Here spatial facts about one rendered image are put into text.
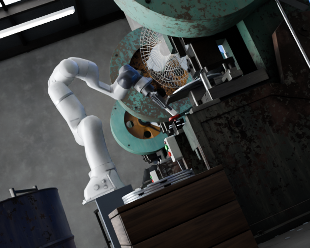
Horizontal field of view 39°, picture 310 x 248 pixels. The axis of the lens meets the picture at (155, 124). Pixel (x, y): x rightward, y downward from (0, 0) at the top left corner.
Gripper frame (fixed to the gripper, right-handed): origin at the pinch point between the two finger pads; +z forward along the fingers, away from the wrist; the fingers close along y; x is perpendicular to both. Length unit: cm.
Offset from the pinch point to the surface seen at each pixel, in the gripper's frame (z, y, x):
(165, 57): -33, -45, 38
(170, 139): 11.2, 12.7, -15.7
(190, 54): -10.1, 32.2, 20.9
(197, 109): 13, 60, -8
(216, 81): 10.1, 40.5, 16.1
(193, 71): -2.4, 35.3, 13.9
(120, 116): -63, -271, 26
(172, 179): 25, 94, -44
